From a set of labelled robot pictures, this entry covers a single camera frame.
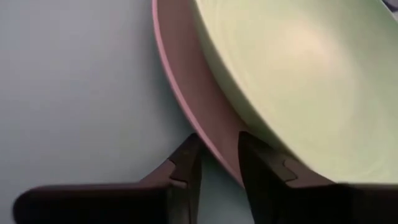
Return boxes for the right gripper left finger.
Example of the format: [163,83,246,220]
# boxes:
[12,133,203,224]

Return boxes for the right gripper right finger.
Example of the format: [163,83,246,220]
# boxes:
[237,130,398,224]

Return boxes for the green plastic plate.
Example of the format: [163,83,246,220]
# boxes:
[192,0,398,185]

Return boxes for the translucent pink plastic plate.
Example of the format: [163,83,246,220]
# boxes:
[151,0,249,188]

